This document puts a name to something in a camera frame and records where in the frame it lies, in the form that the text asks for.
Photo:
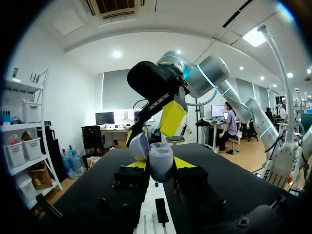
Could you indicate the pale lilac earbud case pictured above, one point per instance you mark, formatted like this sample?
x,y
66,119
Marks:
x,y
161,163

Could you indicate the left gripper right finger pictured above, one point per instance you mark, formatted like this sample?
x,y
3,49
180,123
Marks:
x,y
192,178

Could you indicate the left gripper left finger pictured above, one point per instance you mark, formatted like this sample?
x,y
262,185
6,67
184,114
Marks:
x,y
126,180

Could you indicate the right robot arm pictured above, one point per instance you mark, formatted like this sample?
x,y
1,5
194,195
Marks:
x,y
212,73

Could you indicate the white plate with black stands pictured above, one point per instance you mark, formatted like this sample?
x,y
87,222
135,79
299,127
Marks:
x,y
151,200

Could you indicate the person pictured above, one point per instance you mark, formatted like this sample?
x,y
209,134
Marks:
x,y
230,122

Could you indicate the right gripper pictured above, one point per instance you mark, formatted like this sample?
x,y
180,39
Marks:
x,y
151,80

